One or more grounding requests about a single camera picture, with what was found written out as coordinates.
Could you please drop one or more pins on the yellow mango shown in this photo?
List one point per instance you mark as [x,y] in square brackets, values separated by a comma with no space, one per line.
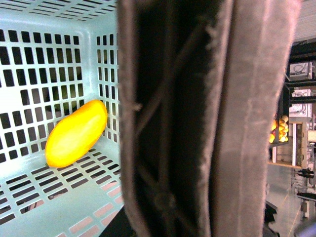
[74,135]

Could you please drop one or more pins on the light blue plastic basket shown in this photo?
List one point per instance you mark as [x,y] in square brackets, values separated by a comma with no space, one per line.
[190,87]

